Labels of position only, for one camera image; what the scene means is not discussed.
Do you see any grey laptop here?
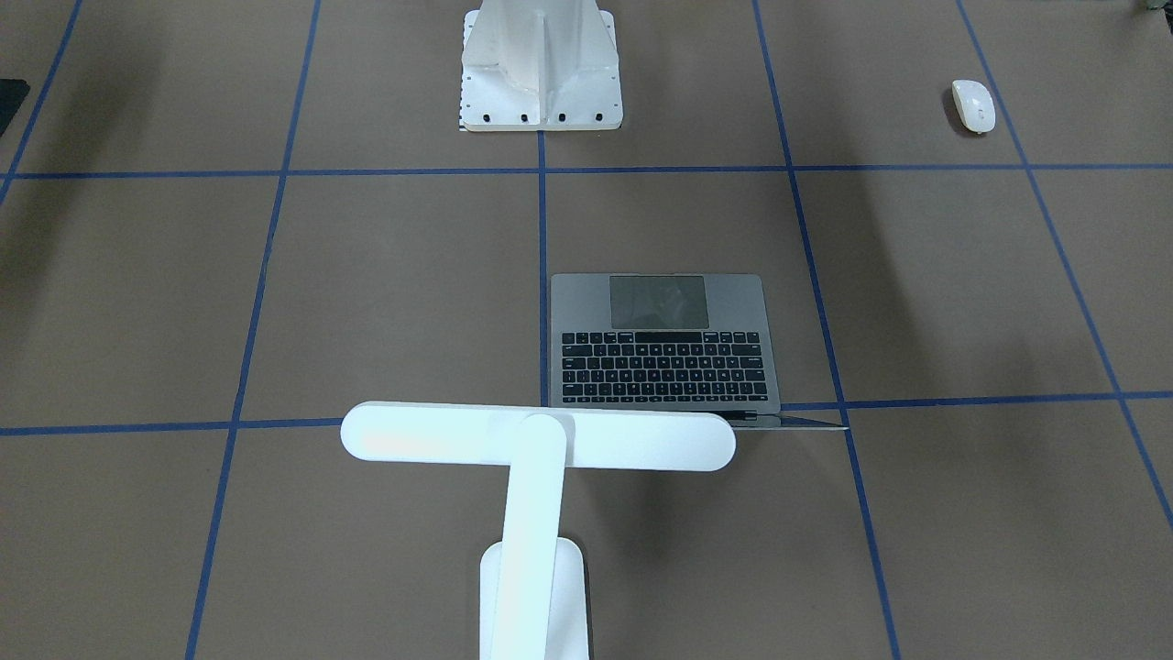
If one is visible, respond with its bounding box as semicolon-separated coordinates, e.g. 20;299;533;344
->
545;274;839;433

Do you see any white computer mouse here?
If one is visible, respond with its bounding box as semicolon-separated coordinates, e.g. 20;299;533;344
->
950;79;997;135

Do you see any black mouse pad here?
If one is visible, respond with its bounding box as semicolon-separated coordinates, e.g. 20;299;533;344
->
0;79;30;135

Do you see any white desk lamp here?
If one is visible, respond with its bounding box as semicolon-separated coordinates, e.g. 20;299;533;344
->
340;401;735;659

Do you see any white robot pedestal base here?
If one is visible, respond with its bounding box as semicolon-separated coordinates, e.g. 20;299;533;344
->
457;1;624;131

